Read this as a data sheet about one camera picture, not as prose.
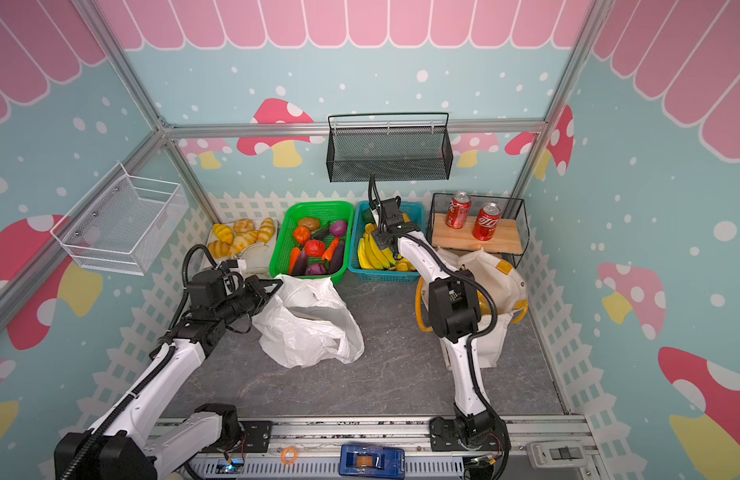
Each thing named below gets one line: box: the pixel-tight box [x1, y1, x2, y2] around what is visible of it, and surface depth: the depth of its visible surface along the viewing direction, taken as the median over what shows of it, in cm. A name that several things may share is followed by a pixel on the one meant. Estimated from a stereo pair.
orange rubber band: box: [281, 446, 299, 465], surface depth 73 cm
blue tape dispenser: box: [339, 444, 406, 479], surface depth 68 cm
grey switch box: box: [527, 440, 587, 469], surface depth 71 cm
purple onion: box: [330, 220, 348, 237], surface depth 114 cm
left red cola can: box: [445, 191, 472, 229], surface depth 93 cm
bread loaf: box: [213, 224, 234, 245], surface depth 119 cm
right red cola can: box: [472, 202, 502, 242], surface depth 89 cm
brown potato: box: [298, 217, 320, 230], surface depth 119 cm
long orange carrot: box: [289, 247, 301, 275], surface depth 110 cm
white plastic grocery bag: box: [252, 274, 364, 369], surface depth 77 cm
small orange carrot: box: [322, 238, 340, 261], surface depth 109 cm
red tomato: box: [304, 240, 326, 257], surface depth 108 cm
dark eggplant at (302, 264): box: [293, 248, 308, 276], surface depth 108 cm
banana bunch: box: [357, 223, 413, 272], surface depth 107 cm
